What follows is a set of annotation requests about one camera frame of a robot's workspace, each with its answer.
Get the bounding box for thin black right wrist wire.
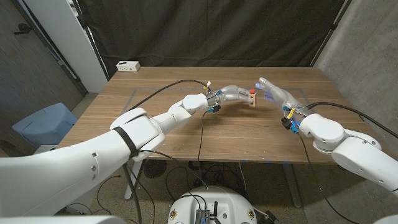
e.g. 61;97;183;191
297;132;361;224

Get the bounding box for white power strip box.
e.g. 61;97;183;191
116;60;141;73

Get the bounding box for thin black left wrist wire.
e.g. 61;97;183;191
138;111;211;190

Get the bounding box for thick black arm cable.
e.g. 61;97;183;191
306;101;398;139
123;79;209;224

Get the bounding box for white table leg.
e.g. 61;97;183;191
124;159;144;201

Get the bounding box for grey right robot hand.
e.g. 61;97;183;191
254;77;312;125

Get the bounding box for blue plastic bin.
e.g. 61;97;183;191
11;102;78;149

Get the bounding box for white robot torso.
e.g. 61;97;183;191
167;185;258;224

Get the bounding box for thin black wrist wire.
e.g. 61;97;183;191
297;132;361;224
138;111;211;190

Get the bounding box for grey table leg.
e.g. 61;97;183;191
281;163;303;208

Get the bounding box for white cabinet panel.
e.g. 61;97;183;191
23;0;109;93

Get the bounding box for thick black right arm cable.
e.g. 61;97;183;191
306;101;398;139

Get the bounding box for black floor cable tangle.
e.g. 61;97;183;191
164;160;249;200

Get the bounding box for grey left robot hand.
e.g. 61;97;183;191
206;85;252;108

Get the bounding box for black backdrop curtain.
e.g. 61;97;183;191
76;0;354;77

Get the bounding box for grey device on torso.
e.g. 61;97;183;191
195;208;211;224

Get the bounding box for round black floor fan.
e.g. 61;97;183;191
143;159;167;179

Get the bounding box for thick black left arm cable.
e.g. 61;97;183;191
123;79;209;224

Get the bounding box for black door handle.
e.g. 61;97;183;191
13;23;33;35

